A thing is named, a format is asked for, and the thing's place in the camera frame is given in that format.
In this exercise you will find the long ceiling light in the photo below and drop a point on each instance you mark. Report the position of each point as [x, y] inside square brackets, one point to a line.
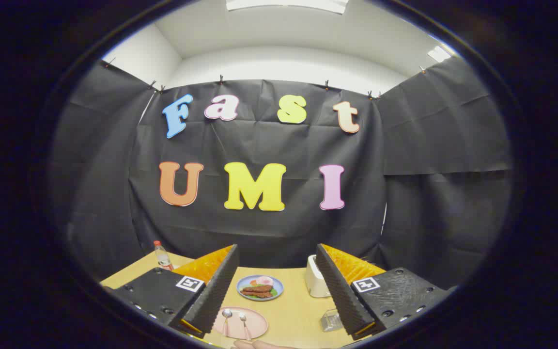
[286, 5]

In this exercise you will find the blue plate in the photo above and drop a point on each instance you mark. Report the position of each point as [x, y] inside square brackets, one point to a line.
[279, 283]

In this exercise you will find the brown meat strip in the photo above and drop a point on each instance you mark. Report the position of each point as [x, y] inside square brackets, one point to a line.
[261, 294]
[258, 288]

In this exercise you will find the white toaster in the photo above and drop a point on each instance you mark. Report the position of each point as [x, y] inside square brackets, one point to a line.
[314, 281]

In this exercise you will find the pink ham slice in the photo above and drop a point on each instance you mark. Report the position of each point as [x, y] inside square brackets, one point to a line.
[265, 281]

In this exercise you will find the small ceiling light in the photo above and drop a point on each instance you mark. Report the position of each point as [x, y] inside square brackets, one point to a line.
[439, 53]

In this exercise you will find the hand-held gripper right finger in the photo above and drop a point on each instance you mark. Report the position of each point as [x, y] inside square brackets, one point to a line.
[339, 295]

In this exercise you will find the row of black cloth clips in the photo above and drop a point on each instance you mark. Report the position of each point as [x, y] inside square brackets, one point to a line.
[221, 79]

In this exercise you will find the pink plate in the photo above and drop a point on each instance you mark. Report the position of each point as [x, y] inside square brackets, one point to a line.
[258, 322]

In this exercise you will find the clear plastic bottle red cap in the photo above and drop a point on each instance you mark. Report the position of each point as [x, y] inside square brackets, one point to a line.
[163, 259]

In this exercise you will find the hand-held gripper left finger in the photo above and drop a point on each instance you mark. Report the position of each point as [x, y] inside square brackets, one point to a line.
[218, 291]

